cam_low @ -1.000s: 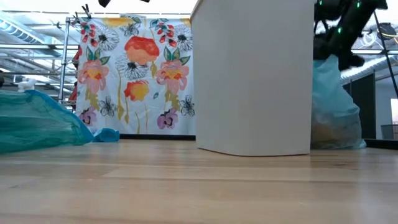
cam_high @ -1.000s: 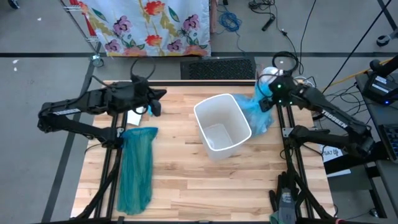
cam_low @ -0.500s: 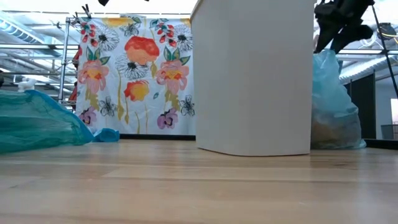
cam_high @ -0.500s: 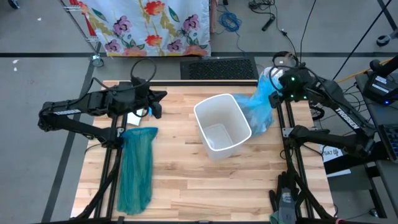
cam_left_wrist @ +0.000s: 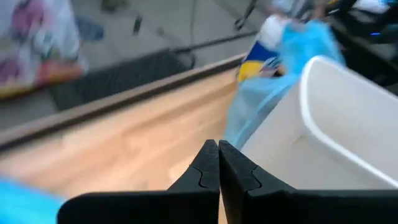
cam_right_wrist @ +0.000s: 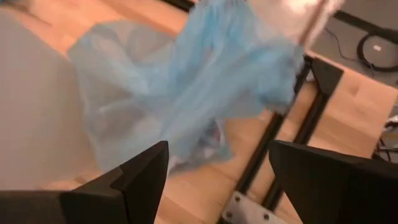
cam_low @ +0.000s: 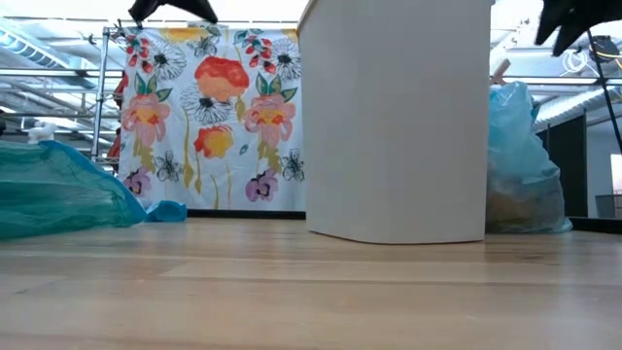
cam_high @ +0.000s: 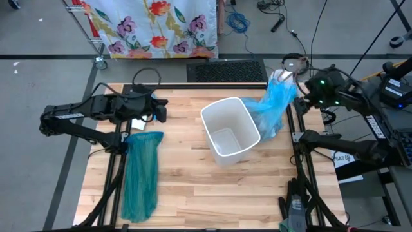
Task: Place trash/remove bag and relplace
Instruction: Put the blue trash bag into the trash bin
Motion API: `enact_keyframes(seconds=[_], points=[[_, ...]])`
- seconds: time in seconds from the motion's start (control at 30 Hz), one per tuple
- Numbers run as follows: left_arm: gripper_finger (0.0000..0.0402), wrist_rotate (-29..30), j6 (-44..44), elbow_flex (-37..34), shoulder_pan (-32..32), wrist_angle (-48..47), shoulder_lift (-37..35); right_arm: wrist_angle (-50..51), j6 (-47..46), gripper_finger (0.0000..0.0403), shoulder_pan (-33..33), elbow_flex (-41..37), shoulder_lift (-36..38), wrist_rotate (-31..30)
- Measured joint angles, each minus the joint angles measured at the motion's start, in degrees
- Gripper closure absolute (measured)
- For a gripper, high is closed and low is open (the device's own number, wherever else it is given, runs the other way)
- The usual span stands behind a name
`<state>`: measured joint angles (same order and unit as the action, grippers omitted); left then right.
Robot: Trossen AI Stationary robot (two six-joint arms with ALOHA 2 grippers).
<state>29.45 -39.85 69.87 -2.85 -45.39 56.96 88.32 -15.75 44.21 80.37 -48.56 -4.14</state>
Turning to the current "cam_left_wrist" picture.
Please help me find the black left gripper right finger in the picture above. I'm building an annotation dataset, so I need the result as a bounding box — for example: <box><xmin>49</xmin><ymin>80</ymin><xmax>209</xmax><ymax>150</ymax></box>
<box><xmin>218</xmin><ymin>139</ymin><xmax>296</xmax><ymax>224</ymax></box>

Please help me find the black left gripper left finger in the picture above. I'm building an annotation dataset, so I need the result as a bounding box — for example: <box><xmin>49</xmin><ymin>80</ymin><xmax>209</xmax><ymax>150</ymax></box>
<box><xmin>167</xmin><ymin>139</ymin><xmax>221</xmax><ymax>191</ymax></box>

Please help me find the white plastic trash bin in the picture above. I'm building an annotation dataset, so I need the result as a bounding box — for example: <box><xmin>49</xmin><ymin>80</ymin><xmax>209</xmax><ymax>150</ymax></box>
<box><xmin>241</xmin><ymin>55</ymin><xmax>398</xmax><ymax>190</ymax></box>

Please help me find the light blue trash bag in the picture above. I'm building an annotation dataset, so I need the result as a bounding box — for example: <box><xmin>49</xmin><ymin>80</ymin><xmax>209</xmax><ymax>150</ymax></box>
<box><xmin>223</xmin><ymin>20</ymin><xmax>346</xmax><ymax>150</ymax></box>

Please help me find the blue folded trash bag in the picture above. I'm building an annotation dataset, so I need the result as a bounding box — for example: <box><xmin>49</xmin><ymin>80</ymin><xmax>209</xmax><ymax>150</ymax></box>
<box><xmin>0</xmin><ymin>176</ymin><xmax>66</xmax><ymax>224</ymax></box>

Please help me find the yellow Lysol wipes canister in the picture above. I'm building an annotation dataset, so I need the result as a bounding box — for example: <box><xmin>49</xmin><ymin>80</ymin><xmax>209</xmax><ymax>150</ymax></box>
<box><xmin>238</xmin><ymin>15</ymin><xmax>290</xmax><ymax>82</ymax></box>

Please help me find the black floor mat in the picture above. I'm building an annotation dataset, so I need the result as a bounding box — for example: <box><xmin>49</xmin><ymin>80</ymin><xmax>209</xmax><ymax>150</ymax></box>
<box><xmin>51</xmin><ymin>49</ymin><xmax>195</xmax><ymax>111</ymax></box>

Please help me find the black device box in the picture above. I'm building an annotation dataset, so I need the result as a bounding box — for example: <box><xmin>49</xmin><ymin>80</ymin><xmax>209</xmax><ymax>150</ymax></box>
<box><xmin>331</xmin><ymin>0</ymin><xmax>398</xmax><ymax>86</ymax></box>

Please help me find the floral print curtain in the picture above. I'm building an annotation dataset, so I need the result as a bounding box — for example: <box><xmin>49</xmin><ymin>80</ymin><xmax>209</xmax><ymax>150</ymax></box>
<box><xmin>0</xmin><ymin>0</ymin><xmax>88</xmax><ymax>99</ymax></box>

